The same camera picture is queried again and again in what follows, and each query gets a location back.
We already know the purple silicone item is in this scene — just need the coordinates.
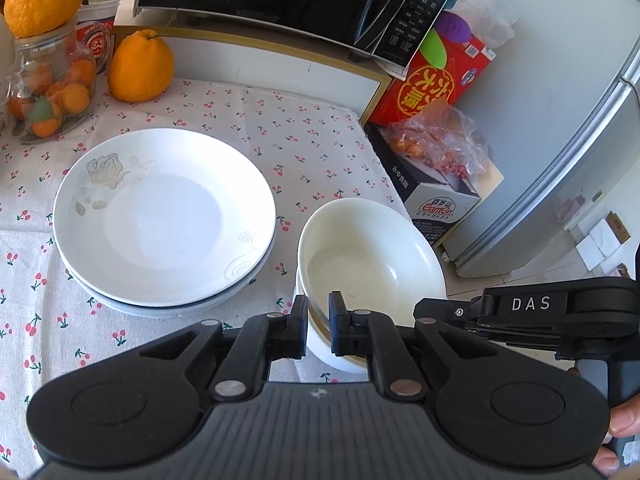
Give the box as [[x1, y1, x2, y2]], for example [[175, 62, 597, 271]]
[[435, 10, 473, 43]]

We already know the glass jar of small oranges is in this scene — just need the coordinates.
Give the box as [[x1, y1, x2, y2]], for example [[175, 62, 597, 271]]
[[5, 12, 98, 146]]

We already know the green silicone item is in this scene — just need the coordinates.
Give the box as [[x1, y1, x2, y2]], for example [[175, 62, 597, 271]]
[[419, 30, 451, 68]]

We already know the silver refrigerator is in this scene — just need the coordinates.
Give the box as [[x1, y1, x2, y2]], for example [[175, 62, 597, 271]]
[[440, 0, 640, 278]]

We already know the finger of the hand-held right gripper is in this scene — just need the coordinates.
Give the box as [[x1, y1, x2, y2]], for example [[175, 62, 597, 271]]
[[414, 297, 493, 332]]

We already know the black and white carton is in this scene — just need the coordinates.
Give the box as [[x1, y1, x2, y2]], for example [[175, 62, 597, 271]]
[[364, 122, 505, 248]]

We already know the red carton box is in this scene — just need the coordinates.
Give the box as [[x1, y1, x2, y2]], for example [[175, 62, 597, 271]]
[[367, 35, 493, 128]]

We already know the large white bowl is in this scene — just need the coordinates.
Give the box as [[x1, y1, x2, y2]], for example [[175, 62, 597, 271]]
[[297, 198, 447, 333]]

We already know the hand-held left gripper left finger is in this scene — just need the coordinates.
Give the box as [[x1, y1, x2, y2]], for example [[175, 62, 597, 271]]
[[140, 294, 310, 403]]

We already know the white flower print plate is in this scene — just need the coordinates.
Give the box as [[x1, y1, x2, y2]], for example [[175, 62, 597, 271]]
[[52, 128, 277, 307]]

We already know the plastic bag of oranges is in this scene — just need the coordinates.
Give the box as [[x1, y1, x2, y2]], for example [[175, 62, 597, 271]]
[[380, 99, 491, 186]]

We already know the clear plastic bag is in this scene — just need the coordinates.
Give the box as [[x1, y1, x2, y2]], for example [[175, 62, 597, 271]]
[[447, 0, 516, 48]]

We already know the person's right hand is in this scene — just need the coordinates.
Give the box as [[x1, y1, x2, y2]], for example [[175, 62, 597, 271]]
[[591, 392, 640, 477]]

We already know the red label tub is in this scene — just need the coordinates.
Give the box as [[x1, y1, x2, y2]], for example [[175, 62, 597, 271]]
[[75, 2, 118, 78]]

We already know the cherry print tablecloth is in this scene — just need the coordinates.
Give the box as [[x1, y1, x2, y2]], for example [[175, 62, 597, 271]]
[[0, 77, 411, 476]]

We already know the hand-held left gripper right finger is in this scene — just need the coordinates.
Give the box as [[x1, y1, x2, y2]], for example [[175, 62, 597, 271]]
[[327, 290, 486, 398]]

